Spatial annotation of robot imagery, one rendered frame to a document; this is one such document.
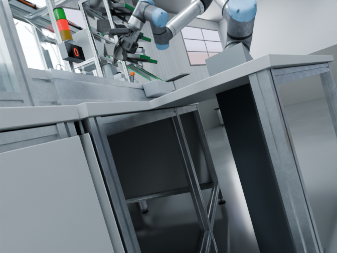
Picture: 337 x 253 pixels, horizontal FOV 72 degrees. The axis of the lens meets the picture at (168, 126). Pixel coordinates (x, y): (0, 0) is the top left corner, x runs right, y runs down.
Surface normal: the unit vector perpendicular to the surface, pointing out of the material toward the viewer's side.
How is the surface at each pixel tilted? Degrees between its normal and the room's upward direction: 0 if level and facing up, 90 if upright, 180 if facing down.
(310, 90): 90
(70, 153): 90
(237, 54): 90
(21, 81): 90
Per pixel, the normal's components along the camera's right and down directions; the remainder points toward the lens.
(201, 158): -0.27, 0.11
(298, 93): -0.67, 0.22
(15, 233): 0.92, -0.26
